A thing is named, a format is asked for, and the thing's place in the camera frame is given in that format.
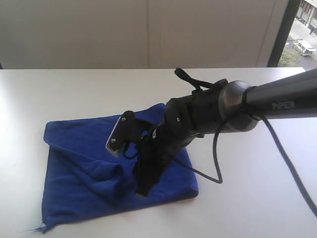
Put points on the blue microfiber towel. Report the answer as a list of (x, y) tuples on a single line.
[(84, 181)]

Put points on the white van outside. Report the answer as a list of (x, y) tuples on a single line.
[(304, 48)]

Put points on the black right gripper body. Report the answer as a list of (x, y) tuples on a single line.
[(158, 149)]

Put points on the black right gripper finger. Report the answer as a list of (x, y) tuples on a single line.
[(145, 182)]

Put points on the dark window frame post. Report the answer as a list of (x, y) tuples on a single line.
[(283, 32)]

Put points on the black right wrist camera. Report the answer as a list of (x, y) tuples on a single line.
[(128, 129)]

